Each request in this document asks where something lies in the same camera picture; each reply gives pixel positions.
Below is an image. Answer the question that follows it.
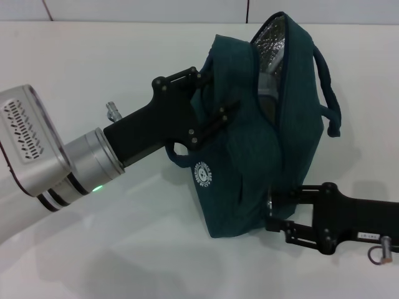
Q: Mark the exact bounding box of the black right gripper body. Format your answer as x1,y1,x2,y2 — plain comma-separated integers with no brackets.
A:
310,183,399,255

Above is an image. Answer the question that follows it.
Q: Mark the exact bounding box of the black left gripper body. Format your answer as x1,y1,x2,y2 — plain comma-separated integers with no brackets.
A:
102,75,201,168

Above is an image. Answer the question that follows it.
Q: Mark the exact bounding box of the dark teal lunch bag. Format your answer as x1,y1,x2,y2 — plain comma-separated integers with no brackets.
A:
165,11,342,239

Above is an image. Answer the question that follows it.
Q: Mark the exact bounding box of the clear blue-rimmed plastic container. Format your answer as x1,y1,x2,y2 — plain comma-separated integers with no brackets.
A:
257,71,280,104

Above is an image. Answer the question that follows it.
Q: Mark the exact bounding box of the silver left wrist plug stub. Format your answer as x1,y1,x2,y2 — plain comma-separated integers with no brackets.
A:
105,100,123,123

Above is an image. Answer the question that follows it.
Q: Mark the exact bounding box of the silver right wrist plug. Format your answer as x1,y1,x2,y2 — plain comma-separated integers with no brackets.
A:
380,235,395,263

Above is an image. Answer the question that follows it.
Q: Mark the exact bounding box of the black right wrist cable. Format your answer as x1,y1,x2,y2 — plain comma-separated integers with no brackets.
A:
367,245,388,266

